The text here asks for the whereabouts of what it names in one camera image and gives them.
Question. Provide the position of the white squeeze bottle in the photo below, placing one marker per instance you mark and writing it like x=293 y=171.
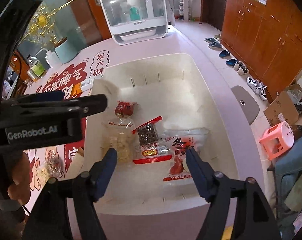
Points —
x=52 y=60

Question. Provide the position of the beige slipper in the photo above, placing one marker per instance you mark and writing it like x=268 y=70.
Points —
x=217 y=36

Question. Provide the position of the brown paper packet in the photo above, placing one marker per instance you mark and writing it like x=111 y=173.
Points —
x=74 y=162

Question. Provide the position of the gold metal ornament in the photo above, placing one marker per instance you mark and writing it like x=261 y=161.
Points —
x=42 y=20

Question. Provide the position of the brown wooden floor cabinets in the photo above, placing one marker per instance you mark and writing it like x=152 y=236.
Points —
x=261 y=35

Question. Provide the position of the open cardboard box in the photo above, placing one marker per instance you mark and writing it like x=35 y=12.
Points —
x=281 y=110

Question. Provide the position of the pink plastic stool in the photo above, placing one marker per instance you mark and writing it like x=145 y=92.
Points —
x=278 y=135

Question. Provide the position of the white countertop storage cabinet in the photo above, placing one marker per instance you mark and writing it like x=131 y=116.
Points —
x=141 y=33

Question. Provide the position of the grey-blue slipper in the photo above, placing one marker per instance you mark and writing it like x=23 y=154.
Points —
x=215 y=45
x=211 y=40

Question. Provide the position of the red candy packet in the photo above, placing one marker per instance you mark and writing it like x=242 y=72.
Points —
x=123 y=108

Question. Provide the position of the clear bag of yellow snack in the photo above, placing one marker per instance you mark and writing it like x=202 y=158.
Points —
x=123 y=142

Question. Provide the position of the glass bottle with green label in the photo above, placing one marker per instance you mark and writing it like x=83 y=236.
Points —
x=37 y=68

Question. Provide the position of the red-trimmed dark snack packet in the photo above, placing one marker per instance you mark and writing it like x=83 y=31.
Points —
x=148 y=135

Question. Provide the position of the pink printed table cover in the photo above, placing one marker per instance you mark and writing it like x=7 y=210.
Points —
x=203 y=55

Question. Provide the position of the clear bag of mixed nuts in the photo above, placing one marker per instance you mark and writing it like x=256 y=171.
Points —
x=50 y=165

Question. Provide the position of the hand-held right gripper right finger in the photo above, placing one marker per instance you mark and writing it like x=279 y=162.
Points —
x=198 y=172

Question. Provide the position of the dark wooden door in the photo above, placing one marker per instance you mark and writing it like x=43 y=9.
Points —
x=213 y=5

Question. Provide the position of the green garment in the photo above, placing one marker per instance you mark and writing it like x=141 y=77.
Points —
x=298 y=192

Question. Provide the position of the white plastic storage bin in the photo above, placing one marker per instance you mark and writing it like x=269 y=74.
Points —
x=166 y=100

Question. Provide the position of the white shoe rack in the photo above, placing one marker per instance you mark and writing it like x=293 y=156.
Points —
x=184 y=5

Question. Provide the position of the white bottle with teal label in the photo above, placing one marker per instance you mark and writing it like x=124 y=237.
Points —
x=134 y=7

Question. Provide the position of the dark blue slipper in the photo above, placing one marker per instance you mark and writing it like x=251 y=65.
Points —
x=231 y=62
x=224 y=53

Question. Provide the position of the white and orange snack packet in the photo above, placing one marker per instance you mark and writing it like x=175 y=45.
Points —
x=84 y=85

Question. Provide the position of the teal upholstered chair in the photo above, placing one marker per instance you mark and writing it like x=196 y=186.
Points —
x=288 y=170

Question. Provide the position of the clear packet with red print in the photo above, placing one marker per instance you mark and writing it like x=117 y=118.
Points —
x=177 y=165

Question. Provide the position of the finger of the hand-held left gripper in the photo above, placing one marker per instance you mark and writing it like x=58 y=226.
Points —
x=91 y=103
x=45 y=95

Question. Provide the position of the person's left hand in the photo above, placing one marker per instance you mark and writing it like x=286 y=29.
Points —
x=19 y=177

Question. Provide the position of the black and white sneaker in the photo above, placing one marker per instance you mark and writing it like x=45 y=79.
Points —
x=252 y=82
x=263 y=91

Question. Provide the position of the teal canister with wooden lid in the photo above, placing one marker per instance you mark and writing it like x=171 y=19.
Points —
x=66 y=51

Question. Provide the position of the brown wooden door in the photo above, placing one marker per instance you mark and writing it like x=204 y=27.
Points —
x=96 y=17

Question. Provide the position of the clear plastic bag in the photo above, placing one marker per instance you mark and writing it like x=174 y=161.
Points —
x=294 y=95

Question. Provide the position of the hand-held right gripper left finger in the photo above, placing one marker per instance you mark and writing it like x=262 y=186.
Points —
x=107 y=172

